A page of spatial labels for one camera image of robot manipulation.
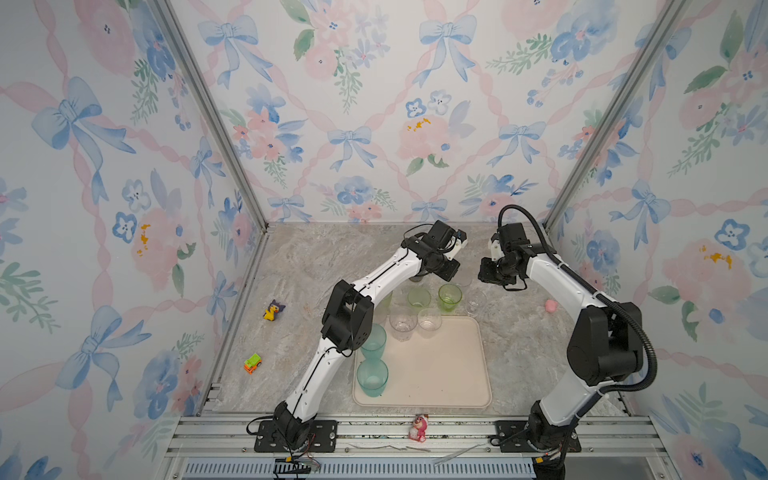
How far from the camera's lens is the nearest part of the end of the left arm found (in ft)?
2.36

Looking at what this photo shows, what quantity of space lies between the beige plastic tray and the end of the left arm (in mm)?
201

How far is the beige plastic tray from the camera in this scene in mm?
807
